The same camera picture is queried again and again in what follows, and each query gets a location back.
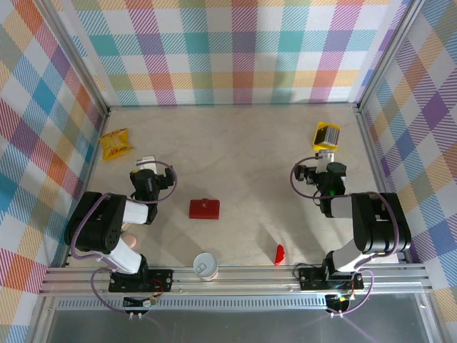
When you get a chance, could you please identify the stack of credit cards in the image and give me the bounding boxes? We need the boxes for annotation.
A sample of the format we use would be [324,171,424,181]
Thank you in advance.
[313,126,340,146]

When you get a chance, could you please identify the yellow plastic card tray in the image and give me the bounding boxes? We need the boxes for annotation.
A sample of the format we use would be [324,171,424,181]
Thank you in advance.
[312,121,341,151]

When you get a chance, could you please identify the red leather card holder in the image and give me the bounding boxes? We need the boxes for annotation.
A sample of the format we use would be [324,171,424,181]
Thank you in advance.
[188,198,221,221]

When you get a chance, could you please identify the yellow snack bag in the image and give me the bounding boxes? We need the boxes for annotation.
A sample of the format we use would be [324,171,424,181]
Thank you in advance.
[99,128,135,164]

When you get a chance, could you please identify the red plastic slice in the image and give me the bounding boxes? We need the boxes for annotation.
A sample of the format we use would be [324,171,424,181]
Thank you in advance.
[273,244,287,267]

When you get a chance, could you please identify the white tin can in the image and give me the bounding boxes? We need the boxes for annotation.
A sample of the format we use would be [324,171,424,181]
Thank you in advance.
[193,252,219,283]

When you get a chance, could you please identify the small wiring connector board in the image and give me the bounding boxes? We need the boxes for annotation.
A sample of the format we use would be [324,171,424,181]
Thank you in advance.
[122,293,159,321]
[326,292,355,319]

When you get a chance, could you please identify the perforated metal strip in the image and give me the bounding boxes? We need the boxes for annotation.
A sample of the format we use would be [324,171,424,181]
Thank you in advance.
[56,299,426,312]

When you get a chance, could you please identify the grey metal sheet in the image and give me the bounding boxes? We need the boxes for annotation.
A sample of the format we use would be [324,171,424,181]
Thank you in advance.
[45,309,441,343]

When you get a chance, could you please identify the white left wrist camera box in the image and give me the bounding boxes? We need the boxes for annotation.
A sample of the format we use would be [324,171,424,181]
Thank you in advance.
[136,155,159,171]

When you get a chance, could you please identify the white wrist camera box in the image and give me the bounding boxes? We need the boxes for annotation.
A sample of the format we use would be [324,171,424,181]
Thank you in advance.
[136,155,159,171]
[318,149,338,173]

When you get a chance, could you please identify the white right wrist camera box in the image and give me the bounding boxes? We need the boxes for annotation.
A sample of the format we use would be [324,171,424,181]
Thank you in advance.
[318,149,338,173]

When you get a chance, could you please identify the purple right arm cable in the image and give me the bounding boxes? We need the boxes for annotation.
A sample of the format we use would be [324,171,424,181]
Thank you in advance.
[289,155,400,316]

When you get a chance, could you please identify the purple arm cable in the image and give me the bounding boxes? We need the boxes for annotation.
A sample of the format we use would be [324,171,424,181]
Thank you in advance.
[289,155,400,316]
[69,161,179,316]

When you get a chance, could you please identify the aluminium side rail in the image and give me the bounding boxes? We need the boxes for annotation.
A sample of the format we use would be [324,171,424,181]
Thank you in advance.
[355,103,411,264]
[60,106,110,269]

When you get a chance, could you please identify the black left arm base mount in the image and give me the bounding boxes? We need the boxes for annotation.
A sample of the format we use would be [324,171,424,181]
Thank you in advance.
[108,267,175,294]

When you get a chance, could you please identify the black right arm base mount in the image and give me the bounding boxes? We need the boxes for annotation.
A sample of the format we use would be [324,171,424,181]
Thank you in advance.
[298,266,365,292]

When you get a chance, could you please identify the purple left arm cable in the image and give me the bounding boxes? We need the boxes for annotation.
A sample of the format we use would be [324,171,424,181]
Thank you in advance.
[69,161,179,316]

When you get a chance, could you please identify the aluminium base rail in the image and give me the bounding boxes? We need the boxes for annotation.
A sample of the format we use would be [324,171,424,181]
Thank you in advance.
[39,266,433,297]

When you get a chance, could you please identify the aluminium frame post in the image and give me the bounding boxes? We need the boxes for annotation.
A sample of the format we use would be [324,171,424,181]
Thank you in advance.
[356,0,426,114]
[35,0,110,116]

